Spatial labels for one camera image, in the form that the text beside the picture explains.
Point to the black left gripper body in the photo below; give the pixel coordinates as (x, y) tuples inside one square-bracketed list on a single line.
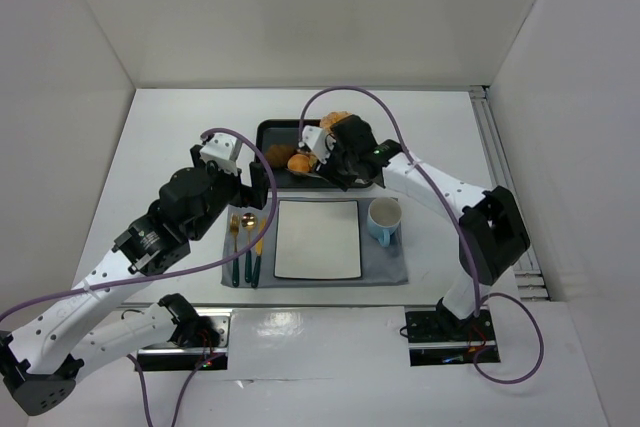
[(256, 185)]

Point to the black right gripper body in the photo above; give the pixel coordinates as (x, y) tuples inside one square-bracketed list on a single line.
[(335, 161)]

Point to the small round orange bun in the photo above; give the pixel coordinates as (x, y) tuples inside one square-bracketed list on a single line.
[(299, 163)]

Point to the metal tongs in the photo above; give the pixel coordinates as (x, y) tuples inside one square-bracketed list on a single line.
[(306, 175)]

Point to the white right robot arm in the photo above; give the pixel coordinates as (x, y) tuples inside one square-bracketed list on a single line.
[(490, 228)]

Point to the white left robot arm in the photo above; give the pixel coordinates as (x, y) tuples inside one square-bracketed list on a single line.
[(43, 361)]

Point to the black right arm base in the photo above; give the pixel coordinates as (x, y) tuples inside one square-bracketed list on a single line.
[(430, 344)]

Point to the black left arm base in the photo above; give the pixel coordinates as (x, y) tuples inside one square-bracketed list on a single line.
[(201, 335)]

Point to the dark brown croissant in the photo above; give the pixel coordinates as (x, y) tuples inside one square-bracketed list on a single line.
[(278, 155)]

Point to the grey cloth placemat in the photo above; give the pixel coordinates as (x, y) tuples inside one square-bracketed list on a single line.
[(380, 266)]

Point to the orange sugared round cake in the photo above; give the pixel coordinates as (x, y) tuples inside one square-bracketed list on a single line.
[(332, 118)]

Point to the light blue mug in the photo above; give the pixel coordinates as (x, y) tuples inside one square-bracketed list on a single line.
[(383, 219)]

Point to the white square plate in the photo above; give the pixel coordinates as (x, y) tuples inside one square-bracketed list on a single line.
[(318, 241)]

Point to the gold spoon green handle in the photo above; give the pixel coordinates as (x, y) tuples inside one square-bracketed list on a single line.
[(248, 223)]

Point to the gold fork green handle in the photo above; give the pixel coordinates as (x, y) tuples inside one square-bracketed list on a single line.
[(234, 228)]

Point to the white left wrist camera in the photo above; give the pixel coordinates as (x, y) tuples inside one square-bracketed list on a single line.
[(222, 149)]

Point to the gold knife green handle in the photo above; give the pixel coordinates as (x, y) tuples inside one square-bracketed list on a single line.
[(258, 250)]

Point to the aluminium rail frame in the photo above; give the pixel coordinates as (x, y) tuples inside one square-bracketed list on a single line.
[(528, 274)]

